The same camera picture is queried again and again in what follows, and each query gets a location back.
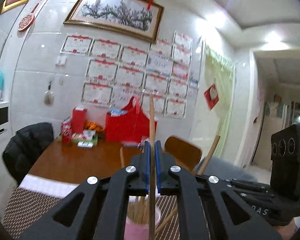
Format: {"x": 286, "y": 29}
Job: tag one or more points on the red round hanging decoration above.
{"x": 28, "y": 19}

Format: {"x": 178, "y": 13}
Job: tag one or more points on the framed plum blossom painting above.
{"x": 137, "y": 18}

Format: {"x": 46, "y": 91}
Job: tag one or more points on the red wall ornament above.
{"x": 211, "y": 96}

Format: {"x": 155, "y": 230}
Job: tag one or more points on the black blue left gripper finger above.
{"x": 97, "y": 208}

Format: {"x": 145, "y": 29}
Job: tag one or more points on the red gift bag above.
{"x": 132, "y": 126}

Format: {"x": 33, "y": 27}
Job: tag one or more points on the green curtain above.
{"x": 220, "y": 70}

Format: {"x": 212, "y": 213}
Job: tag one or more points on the wooden chopstick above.
{"x": 152, "y": 175}
{"x": 199, "y": 173}

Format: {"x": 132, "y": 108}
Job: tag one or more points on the red cola can pack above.
{"x": 66, "y": 130}

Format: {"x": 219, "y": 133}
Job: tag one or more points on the hanging scrubber on wall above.
{"x": 49, "y": 95}

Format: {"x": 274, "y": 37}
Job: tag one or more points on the pink cylindrical utensil holder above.
{"x": 134, "y": 231}

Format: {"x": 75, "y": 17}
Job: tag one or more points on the black jacket on chair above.
{"x": 25, "y": 147}

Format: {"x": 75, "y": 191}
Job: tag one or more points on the person's right hand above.
{"x": 288, "y": 230}

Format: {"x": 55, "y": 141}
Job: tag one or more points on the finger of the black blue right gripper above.
{"x": 207, "y": 207}

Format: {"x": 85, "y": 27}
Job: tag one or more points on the red box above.
{"x": 78, "y": 119}

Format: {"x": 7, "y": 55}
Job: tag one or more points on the brown wooden chair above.
{"x": 186, "y": 154}

